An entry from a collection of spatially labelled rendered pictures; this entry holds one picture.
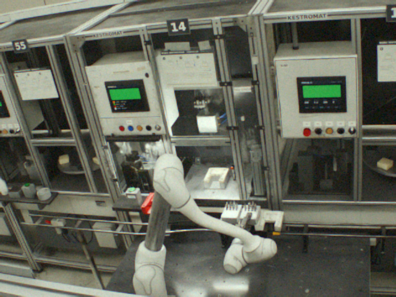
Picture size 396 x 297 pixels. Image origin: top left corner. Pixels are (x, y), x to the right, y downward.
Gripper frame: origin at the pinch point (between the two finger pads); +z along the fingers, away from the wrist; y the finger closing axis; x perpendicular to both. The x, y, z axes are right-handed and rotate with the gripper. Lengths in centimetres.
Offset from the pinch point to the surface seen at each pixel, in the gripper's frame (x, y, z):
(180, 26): 27, 110, 17
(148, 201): 65, 6, 4
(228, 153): 28, 8, 61
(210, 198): 29.2, 0.4, 17.9
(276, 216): -14.1, -3.8, 8.9
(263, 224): -8.1, -3.3, 0.2
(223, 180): 22.5, 6.7, 29.2
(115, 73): 72, 87, 16
